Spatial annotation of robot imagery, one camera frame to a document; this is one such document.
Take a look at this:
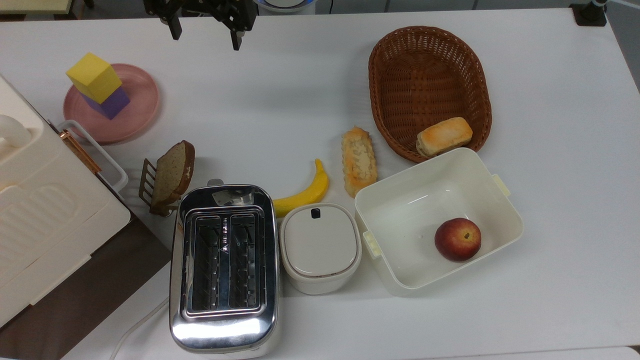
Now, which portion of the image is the white plastic box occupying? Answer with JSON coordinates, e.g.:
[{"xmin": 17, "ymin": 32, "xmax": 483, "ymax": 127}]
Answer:
[{"xmin": 354, "ymin": 147, "xmax": 525, "ymax": 297}]

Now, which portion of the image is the chrome and cream toaster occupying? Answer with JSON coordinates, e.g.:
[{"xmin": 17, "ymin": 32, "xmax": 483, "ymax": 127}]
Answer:
[{"xmin": 169, "ymin": 179, "xmax": 281, "ymax": 358}]

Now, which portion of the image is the pink plate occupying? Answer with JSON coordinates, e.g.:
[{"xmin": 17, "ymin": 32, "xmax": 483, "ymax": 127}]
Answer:
[{"xmin": 63, "ymin": 63, "xmax": 161, "ymax": 145}]

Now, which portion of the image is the yellow foam cube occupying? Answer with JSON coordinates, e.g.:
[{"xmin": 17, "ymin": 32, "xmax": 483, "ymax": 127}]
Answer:
[{"xmin": 66, "ymin": 52, "xmax": 123, "ymax": 105}]

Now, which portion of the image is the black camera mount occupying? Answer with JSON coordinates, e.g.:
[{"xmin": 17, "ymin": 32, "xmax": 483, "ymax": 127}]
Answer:
[{"xmin": 570, "ymin": 0, "xmax": 610, "ymax": 27}]

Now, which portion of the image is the cream toy oven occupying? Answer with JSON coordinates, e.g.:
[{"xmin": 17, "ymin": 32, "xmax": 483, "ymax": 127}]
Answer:
[{"xmin": 0, "ymin": 75, "xmax": 132, "ymax": 328}]

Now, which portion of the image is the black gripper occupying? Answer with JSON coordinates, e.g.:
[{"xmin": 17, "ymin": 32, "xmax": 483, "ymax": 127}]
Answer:
[{"xmin": 144, "ymin": 0, "xmax": 259, "ymax": 51}]

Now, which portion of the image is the brown bread slice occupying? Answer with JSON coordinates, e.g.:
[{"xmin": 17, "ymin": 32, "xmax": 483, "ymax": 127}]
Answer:
[{"xmin": 150, "ymin": 140, "xmax": 196, "ymax": 211}]

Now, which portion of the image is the yellow banana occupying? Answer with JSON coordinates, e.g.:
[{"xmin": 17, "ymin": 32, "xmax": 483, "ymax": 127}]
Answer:
[{"xmin": 272, "ymin": 158, "xmax": 330, "ymax": 218}]

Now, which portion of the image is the long almond pastry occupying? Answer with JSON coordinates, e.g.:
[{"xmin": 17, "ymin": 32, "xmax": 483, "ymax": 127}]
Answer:
[{"xmin": 341, "ymin": 126, "xmax": 379, "ymax": 199}]

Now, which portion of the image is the small white lidded bin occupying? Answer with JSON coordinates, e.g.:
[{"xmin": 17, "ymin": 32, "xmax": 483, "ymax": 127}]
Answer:
[{"xmin": 279, "ymin": 202, "xmax": 363, "ymax": 296}]

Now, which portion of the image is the white toaster cord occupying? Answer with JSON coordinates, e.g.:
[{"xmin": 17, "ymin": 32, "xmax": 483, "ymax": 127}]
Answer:
[{"xmin": 109, "ymin": 297, "xmax": 171, "ymax": 360}]

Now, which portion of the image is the purple foam cube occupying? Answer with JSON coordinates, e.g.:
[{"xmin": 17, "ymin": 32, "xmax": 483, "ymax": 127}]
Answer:
[{"xmin": 82, "ymin": 86, "xmax": 131, "ymax": 121}]

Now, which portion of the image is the brown wicker basket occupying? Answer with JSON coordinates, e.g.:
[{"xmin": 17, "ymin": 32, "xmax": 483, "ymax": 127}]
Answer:
[{"xmin": 368, "ymin": 26, "xmax": 493, "ymax": 164}]

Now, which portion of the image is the red apple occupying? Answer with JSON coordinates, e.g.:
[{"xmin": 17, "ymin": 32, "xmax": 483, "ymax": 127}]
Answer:
[{"xmin": 434, "ymin": 217, "xmax": 482, "ymax": 263}]

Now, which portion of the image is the golden bread roll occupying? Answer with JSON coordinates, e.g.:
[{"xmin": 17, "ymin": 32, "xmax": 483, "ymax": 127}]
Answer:
[{"xmin": 416, "ymin": 117, "xmax": 474, "ymax": 158}]

